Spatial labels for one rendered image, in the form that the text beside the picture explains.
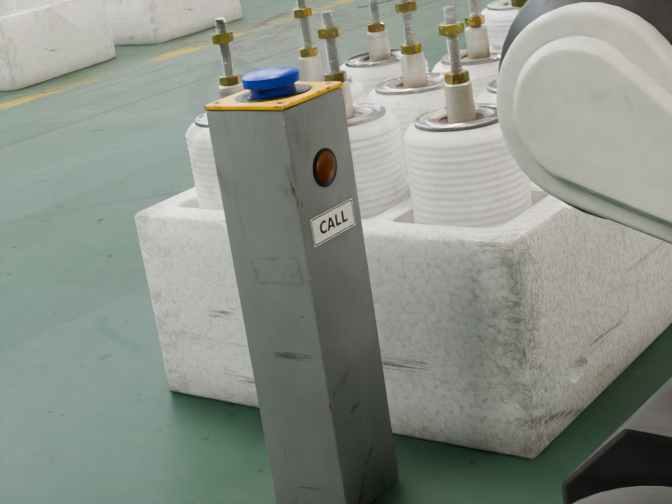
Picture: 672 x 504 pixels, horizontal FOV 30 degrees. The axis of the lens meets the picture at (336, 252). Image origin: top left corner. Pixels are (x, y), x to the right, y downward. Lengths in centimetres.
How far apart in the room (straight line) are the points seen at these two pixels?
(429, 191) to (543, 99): 31
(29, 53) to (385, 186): 230
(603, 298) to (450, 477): 21
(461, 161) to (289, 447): 25
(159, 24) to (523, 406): 279
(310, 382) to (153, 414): 31
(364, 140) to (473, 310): 17
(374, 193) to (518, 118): 36
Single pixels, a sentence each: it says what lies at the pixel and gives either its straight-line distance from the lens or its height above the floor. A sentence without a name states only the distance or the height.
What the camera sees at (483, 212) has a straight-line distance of 98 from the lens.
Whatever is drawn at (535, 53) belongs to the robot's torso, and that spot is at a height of 35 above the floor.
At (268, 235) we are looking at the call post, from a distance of 87.
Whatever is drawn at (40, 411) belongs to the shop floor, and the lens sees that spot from 124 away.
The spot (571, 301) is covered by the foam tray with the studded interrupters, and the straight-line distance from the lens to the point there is 102.
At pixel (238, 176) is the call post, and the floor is 26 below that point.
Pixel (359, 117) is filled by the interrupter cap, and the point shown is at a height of 25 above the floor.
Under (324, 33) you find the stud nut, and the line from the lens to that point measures 105.
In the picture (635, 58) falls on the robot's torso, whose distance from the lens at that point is 66.
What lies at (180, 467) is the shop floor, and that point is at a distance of 107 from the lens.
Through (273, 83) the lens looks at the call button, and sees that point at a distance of 86.
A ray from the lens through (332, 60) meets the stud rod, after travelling 105.
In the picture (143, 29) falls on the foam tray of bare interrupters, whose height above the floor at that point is 4.
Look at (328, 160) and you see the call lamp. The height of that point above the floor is 27.
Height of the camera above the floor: 47
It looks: 18 degrees down
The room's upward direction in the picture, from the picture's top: 9 degrees counter-clockwise
